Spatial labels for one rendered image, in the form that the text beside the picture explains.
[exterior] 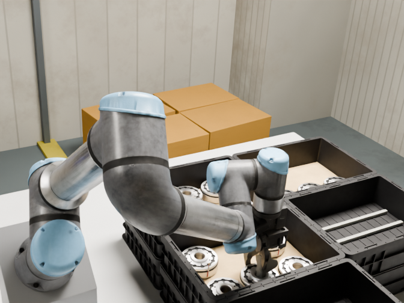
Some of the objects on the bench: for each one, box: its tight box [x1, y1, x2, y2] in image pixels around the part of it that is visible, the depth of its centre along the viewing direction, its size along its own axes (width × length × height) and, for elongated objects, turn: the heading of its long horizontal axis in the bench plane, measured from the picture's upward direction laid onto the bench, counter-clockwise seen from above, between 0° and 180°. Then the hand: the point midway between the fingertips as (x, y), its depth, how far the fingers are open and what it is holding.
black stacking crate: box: [121, 216, 164, 290], centre depth 175 cm, size 40×30×12 cm
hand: (252, 272), depth 146 cm, fingers open, 5 cm apart
